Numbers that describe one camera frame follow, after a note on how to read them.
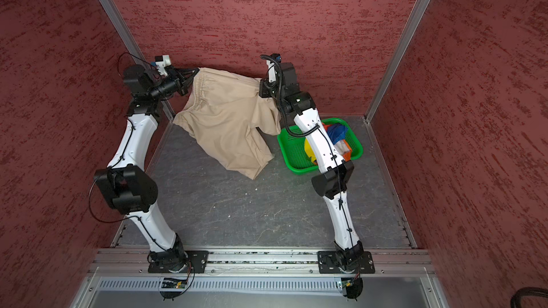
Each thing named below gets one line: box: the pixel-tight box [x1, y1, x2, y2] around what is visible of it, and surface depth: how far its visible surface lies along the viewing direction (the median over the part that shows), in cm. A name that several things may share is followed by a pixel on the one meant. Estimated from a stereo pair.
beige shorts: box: [172, 67, 282, 180], surface depth 91 cm
